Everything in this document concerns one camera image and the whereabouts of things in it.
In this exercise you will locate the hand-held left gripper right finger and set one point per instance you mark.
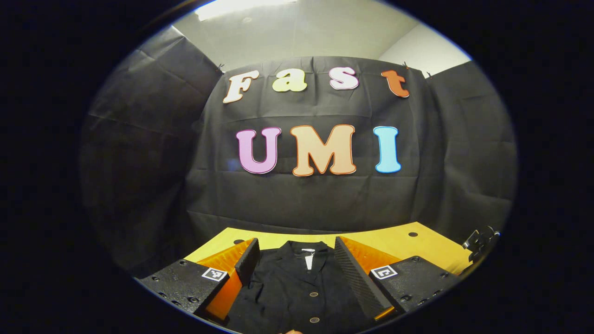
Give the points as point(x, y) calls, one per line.
point(352, 273)

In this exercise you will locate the black button-up shirt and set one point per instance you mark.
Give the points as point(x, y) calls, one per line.
point(297, 287)

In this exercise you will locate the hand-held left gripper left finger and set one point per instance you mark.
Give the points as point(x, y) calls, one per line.
point(248, 260)

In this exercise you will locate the black backdrop cloth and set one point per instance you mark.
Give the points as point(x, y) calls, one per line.
point(325, 199)

